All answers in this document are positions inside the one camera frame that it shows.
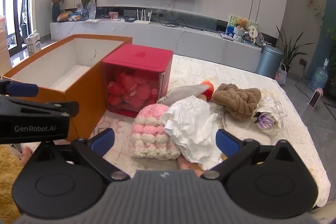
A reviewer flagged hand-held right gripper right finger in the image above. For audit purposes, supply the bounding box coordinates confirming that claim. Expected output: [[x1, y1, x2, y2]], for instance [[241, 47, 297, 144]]
[[201, 129, 301, 180]]

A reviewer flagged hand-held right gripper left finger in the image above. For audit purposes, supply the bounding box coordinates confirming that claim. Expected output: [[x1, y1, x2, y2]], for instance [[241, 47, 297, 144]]
[[29, 128, 130, 182]]

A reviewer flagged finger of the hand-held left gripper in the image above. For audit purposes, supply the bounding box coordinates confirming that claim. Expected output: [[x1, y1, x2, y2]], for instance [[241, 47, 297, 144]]
[[0, 78, 39, 97]]

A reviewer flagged white tissue paper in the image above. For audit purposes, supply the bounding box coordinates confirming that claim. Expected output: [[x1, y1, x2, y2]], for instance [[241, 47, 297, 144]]
[[161, 97, 223, 170]]

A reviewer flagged pink white crochet hat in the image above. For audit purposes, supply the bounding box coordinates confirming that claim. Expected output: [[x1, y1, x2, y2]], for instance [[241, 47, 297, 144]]
[[130, 105, 181, 160]]

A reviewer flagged orange cardboard box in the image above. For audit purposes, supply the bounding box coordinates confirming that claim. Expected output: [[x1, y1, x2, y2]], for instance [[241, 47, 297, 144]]
[[3, 34, 133, 142]]

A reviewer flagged orange crochet ball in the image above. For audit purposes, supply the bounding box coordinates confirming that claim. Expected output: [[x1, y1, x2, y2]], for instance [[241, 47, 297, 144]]
[[201, 80, 215, 101]]

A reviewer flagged white mesh cloth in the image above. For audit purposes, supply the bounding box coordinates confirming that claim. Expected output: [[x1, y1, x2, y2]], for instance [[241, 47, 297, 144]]
[[157, 84, 208, 105]]

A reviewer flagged person's left hand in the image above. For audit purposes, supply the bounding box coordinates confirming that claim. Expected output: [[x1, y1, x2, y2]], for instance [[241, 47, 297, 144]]
[[20, 147, 34, 165]]

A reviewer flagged brown knotted plush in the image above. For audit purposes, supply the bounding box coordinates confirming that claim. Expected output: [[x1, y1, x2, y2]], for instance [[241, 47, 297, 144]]
[[212, 83, 261, 122]]

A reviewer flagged pink cloth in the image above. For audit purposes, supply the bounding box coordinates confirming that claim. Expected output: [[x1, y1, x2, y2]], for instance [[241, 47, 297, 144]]
[[178, 157, 208, 177]]

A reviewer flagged purple rose in clear wrap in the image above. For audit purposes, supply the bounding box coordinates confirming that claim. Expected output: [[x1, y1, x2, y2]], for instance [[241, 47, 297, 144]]
[[253, 97, 288, 135]]

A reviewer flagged white milk carton box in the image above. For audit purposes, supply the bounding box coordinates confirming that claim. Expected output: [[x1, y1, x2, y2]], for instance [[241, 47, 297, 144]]
[[26, 33, 41, 56]]

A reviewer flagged yellow fluffy cloth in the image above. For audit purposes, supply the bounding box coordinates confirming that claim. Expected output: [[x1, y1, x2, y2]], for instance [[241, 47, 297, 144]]
[[0, 145, 25, 217]]

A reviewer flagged white lace tablecloth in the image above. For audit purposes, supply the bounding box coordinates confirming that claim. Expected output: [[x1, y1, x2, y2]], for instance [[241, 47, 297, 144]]
[[20, 54, 331, 214]]

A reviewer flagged red transparent storage box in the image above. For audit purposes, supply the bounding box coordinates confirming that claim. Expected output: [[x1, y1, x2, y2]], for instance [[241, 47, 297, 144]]
[[102, 44, 174, 118]]

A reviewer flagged brown oval ornament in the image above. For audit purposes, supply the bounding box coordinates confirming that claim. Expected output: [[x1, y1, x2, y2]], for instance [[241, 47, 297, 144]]
[[56, 11, 74, 22]]

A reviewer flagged woven checkered basket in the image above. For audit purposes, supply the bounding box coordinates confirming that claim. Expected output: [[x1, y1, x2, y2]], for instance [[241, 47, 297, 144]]
[[275, 63, 288, 85]]

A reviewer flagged dark vase with dried flowers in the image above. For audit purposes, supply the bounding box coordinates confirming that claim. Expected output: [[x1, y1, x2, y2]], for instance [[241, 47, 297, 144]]
[[47, 0, 65, 22]]

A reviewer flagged grey blue trash can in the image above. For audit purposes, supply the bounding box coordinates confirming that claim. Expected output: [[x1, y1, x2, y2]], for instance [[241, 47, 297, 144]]
[[256, 45, 284, 80]]

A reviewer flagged small white heater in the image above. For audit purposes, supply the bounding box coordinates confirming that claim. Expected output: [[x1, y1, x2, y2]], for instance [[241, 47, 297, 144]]
[[308, 88, 326, 110]]

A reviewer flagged green plant in glass vase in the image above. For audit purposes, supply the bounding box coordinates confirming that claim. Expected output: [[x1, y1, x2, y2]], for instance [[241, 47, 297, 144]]
[[72, 0, 101, 21]]

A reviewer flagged long-leaf potted plant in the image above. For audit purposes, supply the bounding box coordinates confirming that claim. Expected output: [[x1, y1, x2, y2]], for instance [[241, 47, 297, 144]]
[[276, 26, 314, 72]]

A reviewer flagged blue water bottle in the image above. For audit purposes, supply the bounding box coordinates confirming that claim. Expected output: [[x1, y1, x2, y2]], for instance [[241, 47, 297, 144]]
[[308, 57, 330, 90]]

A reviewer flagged white marble television console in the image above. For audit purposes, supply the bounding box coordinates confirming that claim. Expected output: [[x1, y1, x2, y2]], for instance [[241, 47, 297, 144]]
[[50, 6, 263, 72]]

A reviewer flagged brown teddy bear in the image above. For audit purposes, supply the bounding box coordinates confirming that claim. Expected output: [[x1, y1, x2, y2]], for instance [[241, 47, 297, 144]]
[[235, 18, 248, 30]]

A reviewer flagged white router with antennas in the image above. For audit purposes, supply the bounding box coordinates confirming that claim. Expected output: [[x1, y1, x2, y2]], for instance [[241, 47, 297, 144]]
[[134, 9, 153, 24]]

